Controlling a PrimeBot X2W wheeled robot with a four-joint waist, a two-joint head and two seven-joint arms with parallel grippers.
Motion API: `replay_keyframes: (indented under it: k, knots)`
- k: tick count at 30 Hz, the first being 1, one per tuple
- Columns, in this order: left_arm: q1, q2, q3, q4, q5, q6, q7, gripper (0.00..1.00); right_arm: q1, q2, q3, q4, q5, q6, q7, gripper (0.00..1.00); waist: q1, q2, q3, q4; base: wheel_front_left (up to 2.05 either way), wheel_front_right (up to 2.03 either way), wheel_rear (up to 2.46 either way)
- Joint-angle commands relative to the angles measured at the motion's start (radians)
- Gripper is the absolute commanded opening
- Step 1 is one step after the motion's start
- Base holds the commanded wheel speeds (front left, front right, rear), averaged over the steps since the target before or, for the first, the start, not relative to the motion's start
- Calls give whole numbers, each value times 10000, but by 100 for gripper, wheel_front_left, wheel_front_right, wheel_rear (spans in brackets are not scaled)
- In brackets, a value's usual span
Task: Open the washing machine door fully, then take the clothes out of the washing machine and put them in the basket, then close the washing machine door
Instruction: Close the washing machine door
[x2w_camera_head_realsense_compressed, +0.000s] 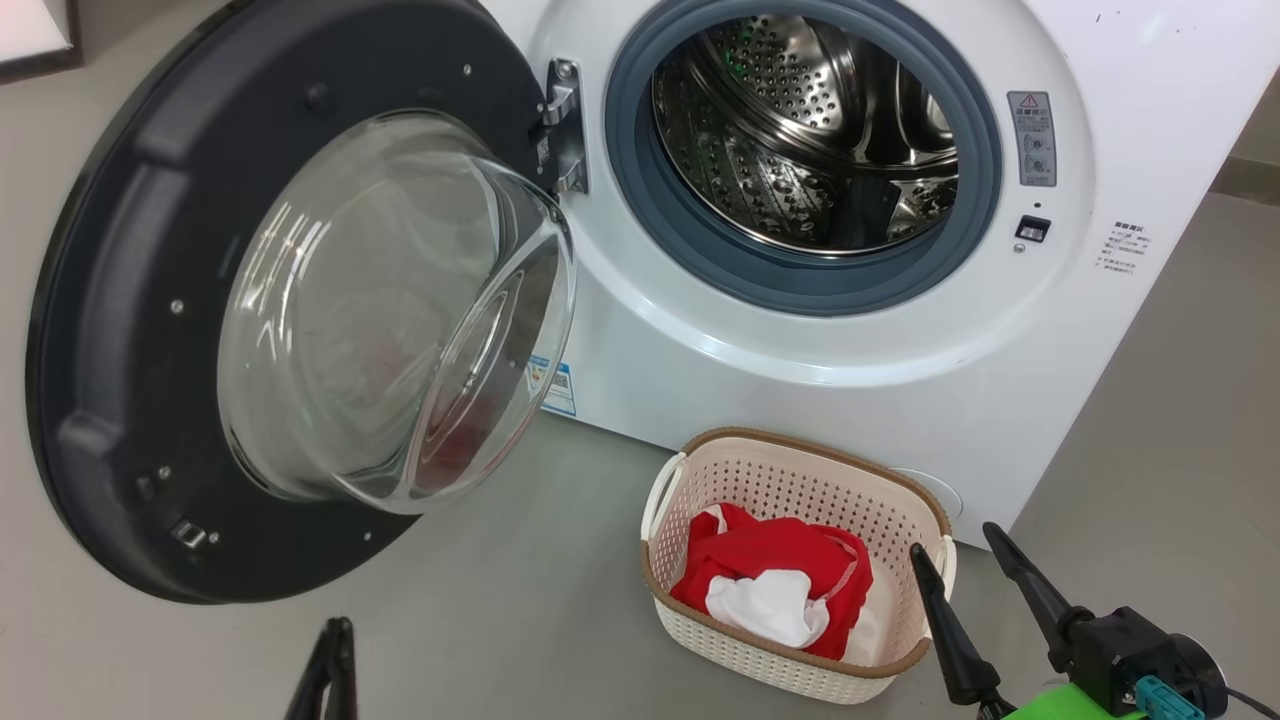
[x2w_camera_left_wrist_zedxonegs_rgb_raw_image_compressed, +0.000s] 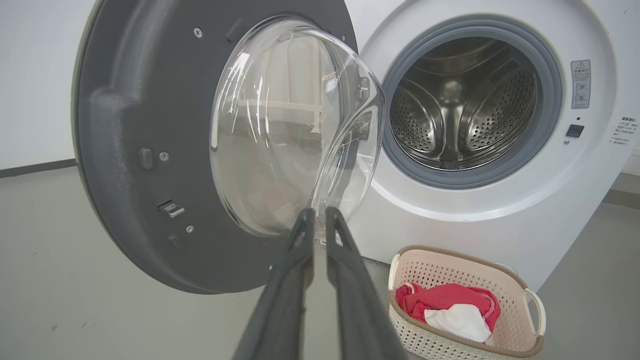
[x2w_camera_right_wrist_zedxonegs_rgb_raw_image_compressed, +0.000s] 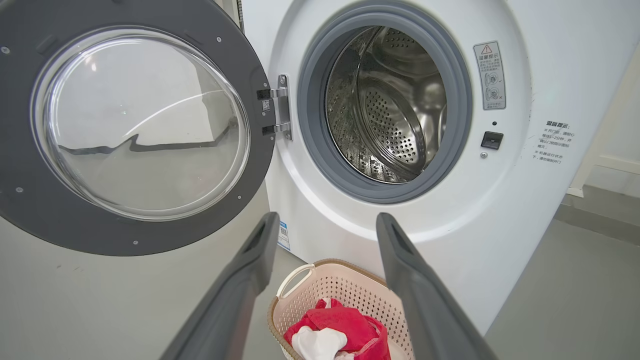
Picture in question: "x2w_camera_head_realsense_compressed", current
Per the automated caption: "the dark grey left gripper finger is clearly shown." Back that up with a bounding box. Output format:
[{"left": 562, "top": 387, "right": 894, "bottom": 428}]
[
  {"left": 284, "top": 619, "right": 342, "bottom": 720},
  {"left": 337, "top": 616, "right": 359, "bottom": 720}
]

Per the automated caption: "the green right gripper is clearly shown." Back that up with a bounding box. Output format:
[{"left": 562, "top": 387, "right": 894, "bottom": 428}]
[{"left": 907, "top": 520, "right": 1152, "bottom": 720}]

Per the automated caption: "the red garment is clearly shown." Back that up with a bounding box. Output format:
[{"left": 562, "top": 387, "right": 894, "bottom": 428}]
[{"left": 667, "top": 501, "right": 875, "bottom": 662}]

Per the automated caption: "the white cloth garment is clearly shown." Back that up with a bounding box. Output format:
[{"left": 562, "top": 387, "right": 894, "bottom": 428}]
[{"left": 704, "top": 567, "right": 832, "bottom": 650}]

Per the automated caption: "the black round glass washer door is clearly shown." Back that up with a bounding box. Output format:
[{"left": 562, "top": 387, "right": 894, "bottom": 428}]
[{"left": 25, "top": 0, "right": 579, "bottom": 607}]

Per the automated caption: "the cream perforated laundry basket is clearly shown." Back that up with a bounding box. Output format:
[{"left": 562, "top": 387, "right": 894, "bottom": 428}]
[{"left": 640, "top": 426, "right": 959, "bottom": 707}]

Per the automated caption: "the white front-load washing machine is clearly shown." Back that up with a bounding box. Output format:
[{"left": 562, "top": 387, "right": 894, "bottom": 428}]
[{"left": 478, "top": 0, "right": 1280, "bottom": 550}]

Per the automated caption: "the grey rubber door gasket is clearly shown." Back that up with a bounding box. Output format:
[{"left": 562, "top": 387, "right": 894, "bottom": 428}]
[{"left": 604, "top": 0, "right": 1004, "bottom": 318}]

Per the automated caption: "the metal door hinge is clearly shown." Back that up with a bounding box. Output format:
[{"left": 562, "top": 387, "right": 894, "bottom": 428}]
[{"left": 533, "top": 57, "right": 592, "bottom": 197}]

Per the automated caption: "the round white filter cover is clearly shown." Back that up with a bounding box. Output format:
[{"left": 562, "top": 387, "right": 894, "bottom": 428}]
[{"left": 888, "top": 466, "right": 965, "bottom": 522}]

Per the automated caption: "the blue energy label sticker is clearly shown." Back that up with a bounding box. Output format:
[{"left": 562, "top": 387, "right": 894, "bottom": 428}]
[{"left": 526, "top": 354, "right": 579, "bottom": 419}]

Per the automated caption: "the grey warning label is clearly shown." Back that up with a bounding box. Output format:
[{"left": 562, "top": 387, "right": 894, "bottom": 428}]
[{"left": 1006, "top": 90, "right": 1059, "bottom": 189}]

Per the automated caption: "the stainless steel washer drum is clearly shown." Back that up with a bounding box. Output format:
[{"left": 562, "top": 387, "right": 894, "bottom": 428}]
[{"left": 651, "top": 14, "right": 960, "bottom": 257}]

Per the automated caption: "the teal right camera connector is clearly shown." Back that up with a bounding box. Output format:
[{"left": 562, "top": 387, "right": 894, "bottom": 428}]
[{"left": 1134, "top": 674, "right": 1192, "bottom": 720}]

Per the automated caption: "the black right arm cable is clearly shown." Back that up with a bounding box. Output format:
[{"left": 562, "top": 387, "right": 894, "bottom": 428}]
[{"left": 1224, "top": 684, "right": 1280, "bottom": 720}]

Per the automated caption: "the grey wall baseboard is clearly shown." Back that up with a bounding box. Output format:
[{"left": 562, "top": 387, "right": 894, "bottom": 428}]
[{"left": 1208, "top": 154, "right": 1280, "bottom": 208}]

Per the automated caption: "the white panel with dark frame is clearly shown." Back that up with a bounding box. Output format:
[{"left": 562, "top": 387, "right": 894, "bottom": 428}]
[{"left": 0, "top": 0, "right": 84, "bottom": 83}]

